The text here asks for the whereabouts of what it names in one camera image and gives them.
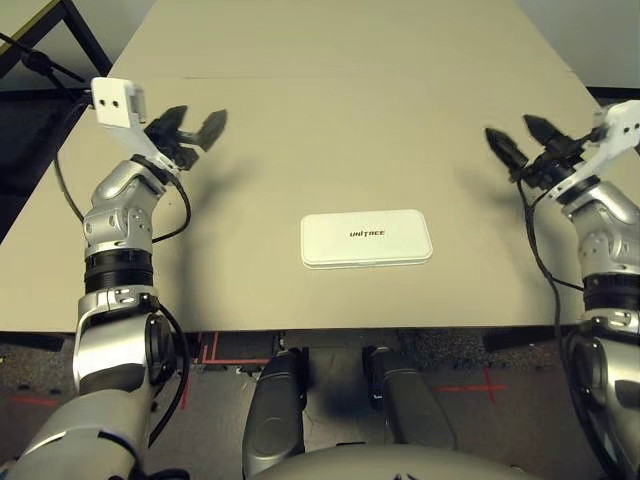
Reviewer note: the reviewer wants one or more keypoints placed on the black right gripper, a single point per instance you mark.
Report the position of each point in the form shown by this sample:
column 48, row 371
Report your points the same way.
column 550, row 167

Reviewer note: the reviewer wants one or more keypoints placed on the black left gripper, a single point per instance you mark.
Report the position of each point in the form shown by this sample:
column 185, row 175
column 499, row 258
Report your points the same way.
column 175, row 150

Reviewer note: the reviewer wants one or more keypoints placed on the white plastic pencil case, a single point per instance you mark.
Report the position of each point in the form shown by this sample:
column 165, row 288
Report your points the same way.
column 365, row 240

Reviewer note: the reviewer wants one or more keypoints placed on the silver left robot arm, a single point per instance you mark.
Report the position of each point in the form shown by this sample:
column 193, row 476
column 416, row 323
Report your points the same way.
column 120, row 220

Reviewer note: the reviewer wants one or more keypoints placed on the black tripod stand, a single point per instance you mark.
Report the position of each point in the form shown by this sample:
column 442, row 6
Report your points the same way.
column 35, row 62

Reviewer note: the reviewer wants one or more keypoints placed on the black framed side table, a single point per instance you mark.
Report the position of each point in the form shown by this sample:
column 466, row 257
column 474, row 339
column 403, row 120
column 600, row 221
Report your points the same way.
column 15, row 15

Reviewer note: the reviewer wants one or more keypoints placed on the red floor tape lines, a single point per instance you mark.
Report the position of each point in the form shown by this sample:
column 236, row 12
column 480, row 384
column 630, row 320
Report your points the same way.
column 215, row 347

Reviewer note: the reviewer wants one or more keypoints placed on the grey robot left leg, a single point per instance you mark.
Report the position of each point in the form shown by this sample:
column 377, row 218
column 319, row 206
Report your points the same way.
column 275, row 410

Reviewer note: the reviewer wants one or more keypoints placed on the red floor tape strip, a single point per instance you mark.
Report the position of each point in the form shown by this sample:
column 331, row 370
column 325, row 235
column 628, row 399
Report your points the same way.
column 35, row 401

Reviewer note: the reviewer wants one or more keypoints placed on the white shoe toe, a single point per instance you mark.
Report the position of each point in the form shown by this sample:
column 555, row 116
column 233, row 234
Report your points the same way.
column 520, row 470

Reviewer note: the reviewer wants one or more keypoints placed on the grey robot torso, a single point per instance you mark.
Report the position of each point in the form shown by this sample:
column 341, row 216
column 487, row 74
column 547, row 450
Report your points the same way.
column 390, row 465

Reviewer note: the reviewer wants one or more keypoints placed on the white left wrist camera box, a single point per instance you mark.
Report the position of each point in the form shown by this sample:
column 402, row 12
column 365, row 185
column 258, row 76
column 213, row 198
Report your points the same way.
column 117, row 102

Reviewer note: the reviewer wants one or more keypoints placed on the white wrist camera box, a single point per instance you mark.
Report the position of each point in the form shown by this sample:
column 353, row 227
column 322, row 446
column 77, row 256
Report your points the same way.
column 117, row 102
column 620, row 135

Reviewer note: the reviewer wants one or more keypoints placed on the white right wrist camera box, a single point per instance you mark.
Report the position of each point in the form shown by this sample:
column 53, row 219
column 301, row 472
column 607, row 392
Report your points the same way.
column 620, row 135

